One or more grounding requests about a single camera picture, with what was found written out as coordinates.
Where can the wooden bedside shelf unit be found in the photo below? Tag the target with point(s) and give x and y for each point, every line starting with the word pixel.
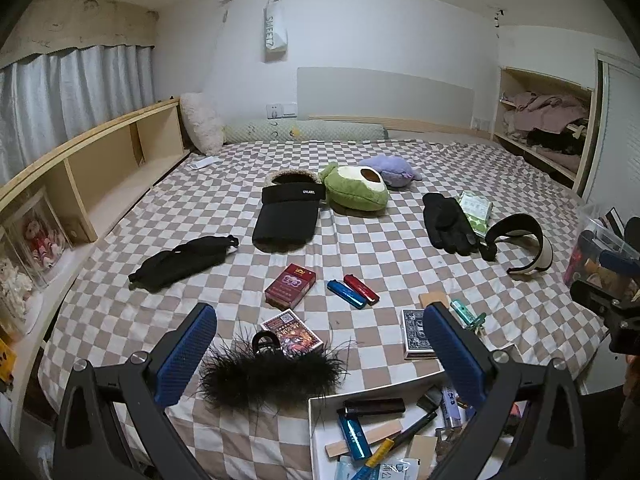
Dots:
pixel 100 170

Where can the white wardrobe door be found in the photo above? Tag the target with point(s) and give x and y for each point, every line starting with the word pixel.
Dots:
pixel 617 125

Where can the tan card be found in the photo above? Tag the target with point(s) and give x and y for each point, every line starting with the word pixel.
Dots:
pixel 422 449

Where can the small white packet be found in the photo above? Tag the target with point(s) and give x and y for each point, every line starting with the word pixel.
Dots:
pixel 205 161

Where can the white container box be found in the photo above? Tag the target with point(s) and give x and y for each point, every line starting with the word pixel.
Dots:
pixel 315 425

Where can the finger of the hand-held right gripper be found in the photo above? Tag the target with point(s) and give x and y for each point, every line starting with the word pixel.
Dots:
pixel 617 260
pixel 587 295

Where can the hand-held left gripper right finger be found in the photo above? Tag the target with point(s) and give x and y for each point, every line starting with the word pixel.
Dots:
pixel 452 355

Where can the red cigarette box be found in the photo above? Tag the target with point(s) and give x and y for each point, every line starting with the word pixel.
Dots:
pixel 290 285

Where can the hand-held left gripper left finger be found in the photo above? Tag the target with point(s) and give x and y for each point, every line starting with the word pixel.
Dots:
pixel 185 355

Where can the black feather hair claw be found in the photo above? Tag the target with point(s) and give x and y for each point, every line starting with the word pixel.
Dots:
pixel 270 372

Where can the white bed side panel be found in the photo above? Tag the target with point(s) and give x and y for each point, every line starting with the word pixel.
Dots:
pixel 597 377

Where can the wall socket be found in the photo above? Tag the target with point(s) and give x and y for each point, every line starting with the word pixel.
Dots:
pixel 280 109

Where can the black and white visor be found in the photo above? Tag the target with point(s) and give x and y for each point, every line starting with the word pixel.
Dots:
pixel 520 222

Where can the white hanging bag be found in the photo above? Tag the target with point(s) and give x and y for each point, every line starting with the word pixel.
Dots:
pixel 275 25

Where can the black lighter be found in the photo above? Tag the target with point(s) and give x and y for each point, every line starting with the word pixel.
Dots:
pixel 372 405

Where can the black fur-lined hat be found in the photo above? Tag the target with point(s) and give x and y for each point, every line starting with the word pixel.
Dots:
pixel 287 215

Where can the teal lighter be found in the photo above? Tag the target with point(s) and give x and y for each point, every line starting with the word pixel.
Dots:
pixel 462 310

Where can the green bolster pillow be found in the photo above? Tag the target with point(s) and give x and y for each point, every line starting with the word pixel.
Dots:
pixel 305 131

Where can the black glove pair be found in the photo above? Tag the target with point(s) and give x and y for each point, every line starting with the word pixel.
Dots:
pixel 447 225

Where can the white lighter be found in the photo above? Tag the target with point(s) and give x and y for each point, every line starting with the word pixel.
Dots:
pixel 451 412

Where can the red illustrated card box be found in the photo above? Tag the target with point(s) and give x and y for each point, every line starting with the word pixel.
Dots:
pixel 292 332

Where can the purple plush toy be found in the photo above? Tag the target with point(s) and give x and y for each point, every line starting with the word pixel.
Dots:
pixel 390 170

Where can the avocado plush toy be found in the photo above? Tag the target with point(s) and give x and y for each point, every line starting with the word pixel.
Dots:
pixel 357 187

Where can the black clothes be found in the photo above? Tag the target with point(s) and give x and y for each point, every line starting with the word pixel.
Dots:
pixel 555 142

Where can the black pen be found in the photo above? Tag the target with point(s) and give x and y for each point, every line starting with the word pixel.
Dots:
pixel 415 427

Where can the small wooden piece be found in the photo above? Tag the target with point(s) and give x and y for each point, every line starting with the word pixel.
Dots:
pixel 431 300

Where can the dark patterned card box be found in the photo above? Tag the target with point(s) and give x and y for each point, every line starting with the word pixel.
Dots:
pixel 415 332

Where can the wooden clothes shelf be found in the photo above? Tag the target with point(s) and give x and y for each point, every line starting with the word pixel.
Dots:
pixel 510 85

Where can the white headboard panel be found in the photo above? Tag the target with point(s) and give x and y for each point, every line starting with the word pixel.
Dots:
pixel 385 95

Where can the white plush figure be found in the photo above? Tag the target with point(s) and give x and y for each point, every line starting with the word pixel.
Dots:
pixel 12 285

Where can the fluffy cream pillow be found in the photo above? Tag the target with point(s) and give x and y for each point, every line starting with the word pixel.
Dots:
pixel 200 122

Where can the pink clothes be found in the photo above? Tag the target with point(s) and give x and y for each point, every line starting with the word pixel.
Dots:
pixel 545 115

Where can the small blue lighter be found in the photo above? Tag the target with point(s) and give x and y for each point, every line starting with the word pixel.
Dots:
pixel 345 293

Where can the small red lighter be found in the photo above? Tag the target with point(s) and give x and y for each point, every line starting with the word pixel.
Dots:
pixel 361 288

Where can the grey curtain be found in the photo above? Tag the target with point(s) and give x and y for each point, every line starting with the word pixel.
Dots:
pixel 75 90

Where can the doll in clear case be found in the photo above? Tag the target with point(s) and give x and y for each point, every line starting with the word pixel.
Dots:
pixel 37 240

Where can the green checkered packet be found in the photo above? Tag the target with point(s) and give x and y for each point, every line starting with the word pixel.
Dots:
pixel 475 212

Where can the black fabric pouch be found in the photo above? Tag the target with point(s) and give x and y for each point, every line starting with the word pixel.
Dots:
pixel 182 260

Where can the small black box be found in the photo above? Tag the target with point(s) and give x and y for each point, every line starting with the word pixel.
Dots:
pixel 430 401

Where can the clear plastic storage box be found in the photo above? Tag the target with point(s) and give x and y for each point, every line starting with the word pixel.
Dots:
pixel 592 247

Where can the flat wooden stick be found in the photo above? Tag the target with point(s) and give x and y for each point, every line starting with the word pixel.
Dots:
pixel 385 430

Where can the beige curtain valance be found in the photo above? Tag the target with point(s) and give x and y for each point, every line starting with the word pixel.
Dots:
pixel 75 22

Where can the large blue lighter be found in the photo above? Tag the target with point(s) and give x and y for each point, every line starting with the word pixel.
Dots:
pixel 352 437

